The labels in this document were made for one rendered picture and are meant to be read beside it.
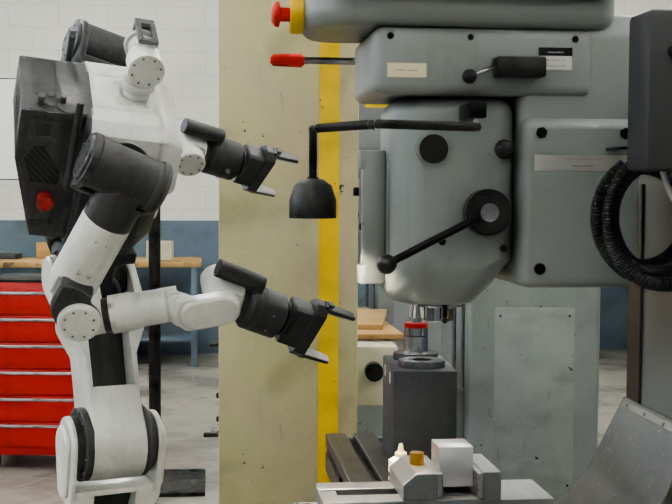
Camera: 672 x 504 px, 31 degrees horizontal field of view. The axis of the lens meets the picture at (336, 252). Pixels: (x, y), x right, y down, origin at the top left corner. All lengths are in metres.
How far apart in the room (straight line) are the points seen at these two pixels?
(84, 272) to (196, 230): 8.74
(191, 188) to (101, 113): 8.70
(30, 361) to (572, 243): 4.92
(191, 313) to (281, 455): 1.56
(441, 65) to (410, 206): 0.22
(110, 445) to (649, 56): 1.26
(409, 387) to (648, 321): 0.46
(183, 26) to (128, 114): 8.78
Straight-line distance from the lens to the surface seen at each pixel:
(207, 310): 2.20
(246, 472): 3.71
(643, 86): 1.64
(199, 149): 2.62
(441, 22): 1.82
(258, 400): 3.67
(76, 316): 2.18
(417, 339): 2.38
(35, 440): 6.59
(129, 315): 2.22
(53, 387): 6.51
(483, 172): 1.84
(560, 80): 1.86
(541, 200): 1.84
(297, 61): 2.00
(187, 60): 10.95
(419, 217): 1.82
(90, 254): 2.14
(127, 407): 2.37
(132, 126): 2.19
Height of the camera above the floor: 1.49
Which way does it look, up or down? 3 degrees down
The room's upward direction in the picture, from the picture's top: straight up
